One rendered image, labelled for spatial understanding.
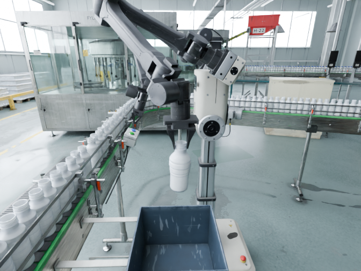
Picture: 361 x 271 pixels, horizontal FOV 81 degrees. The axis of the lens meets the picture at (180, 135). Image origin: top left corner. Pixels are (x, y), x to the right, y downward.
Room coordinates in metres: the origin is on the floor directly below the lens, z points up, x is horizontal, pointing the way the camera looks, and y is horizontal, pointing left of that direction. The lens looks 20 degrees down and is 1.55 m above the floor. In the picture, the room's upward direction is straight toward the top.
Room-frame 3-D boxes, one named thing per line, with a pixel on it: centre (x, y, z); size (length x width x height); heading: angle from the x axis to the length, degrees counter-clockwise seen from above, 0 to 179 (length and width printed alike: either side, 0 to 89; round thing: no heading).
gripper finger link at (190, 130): (0.61, -0.01, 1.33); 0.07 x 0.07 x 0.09; 4
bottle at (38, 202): (0.57, 0.45, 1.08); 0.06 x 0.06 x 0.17
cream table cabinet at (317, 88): (4.55, -2.47, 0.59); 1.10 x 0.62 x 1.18; 74
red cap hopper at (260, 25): (7.42, -2.57, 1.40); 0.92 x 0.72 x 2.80; 74
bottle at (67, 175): (0.74, 0.47, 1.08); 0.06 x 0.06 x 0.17
